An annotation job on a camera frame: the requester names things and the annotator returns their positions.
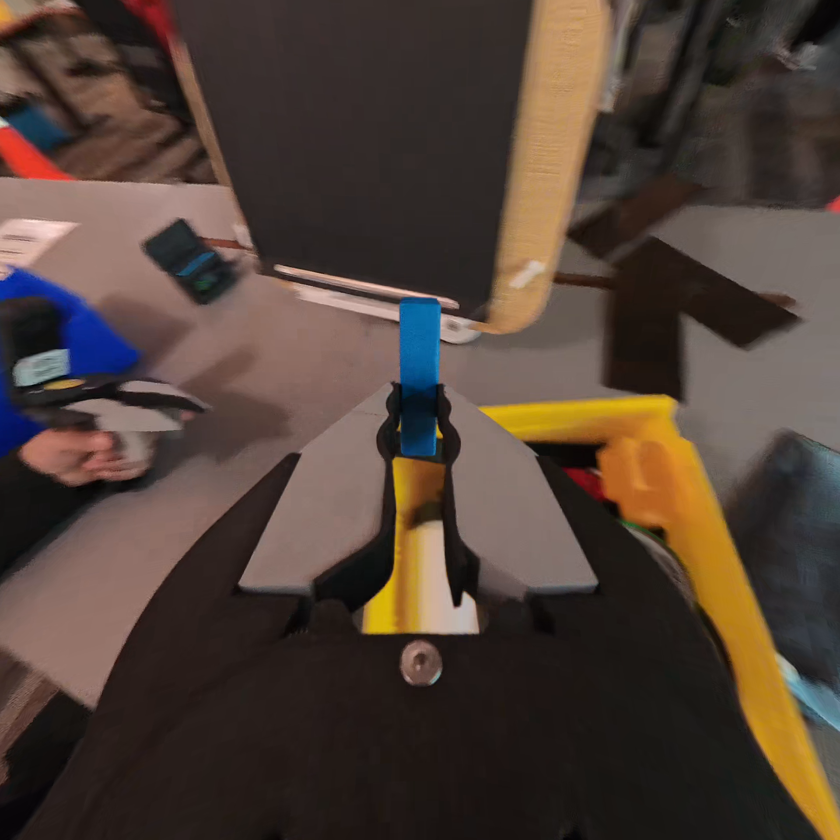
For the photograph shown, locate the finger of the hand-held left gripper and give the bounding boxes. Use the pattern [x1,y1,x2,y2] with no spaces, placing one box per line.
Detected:
[64,400,193,433]
[113,378,212,414]

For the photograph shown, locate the white paper sheet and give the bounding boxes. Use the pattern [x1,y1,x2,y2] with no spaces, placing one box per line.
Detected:
[0,218,81,268]

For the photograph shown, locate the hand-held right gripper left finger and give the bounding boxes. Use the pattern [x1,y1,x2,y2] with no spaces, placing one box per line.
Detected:
[238,382,400,611]

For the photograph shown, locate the long white block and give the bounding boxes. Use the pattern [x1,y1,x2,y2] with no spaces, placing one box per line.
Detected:
[399,517,481,635]

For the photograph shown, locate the red plastic piece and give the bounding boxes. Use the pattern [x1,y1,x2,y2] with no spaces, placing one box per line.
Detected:
[563,467,606,501]

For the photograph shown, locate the yellow plastic bin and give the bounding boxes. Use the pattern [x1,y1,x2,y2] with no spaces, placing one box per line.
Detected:
[361,394,840,840]

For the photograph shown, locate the person's left forearm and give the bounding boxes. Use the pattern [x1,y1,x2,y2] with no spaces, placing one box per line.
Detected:
[0,451,89,573]

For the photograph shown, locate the dark brown flat panel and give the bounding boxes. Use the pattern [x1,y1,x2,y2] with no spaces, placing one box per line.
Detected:
[604,236,803,403]
[566,176,704,258]

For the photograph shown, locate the orange rounded block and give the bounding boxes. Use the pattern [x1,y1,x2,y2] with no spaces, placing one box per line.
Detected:
[597,436,688,530]

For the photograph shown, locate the black monitor with wooden edge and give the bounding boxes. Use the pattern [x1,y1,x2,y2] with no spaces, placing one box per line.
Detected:
[167,0,613,337]

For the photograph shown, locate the long teal block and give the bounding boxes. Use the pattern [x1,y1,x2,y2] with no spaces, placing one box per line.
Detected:
[398,297,442,458]

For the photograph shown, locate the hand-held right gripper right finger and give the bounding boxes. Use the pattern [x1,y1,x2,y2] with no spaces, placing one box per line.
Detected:
[441,385,599,606]

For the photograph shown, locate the black charging case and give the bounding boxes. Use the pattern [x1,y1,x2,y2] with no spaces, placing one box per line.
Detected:
[141,218,242,306]

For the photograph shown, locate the blue plastic bin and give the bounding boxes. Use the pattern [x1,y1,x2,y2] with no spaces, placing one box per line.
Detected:
[0,266,143,458]

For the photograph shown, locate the person's black clothing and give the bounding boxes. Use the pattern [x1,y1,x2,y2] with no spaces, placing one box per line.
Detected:
[0,689,93,840]

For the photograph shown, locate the person's left hand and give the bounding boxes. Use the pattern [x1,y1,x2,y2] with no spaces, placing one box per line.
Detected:
[18,428,160,487]

